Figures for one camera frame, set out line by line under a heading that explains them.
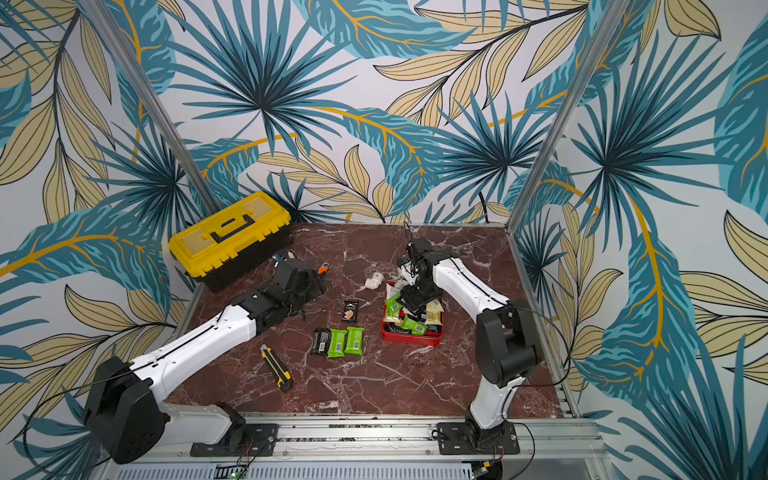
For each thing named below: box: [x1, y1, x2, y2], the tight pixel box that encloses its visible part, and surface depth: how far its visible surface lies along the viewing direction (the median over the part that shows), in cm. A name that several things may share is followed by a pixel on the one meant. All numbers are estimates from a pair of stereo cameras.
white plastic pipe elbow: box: [365, 272, 384, 290], surface depth 102 cm
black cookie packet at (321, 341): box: [313, 327, 331, 356], surface depth 90 cm
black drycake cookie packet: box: [342, 300, 359, 323], surface depth 97 cm
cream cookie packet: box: [424, 298, 444, 326], surface depth 92 cm
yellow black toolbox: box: [168, 192, 293, 292], surface depth 96 cm
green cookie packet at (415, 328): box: [402, 315, 428, 336], surface depth 92 cm
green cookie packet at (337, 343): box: [327, 328, 348, 358], surface depth 90 cm
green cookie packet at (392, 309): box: [384, 292, 403, 322], surface depth 94 cm
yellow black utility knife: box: [260, 344, 294, 393], surface depth 85 cm
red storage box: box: [382, 281, 445, 346], surface depth 92 cm
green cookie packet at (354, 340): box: [344, 326, 365, 355], surface depth 91 cm
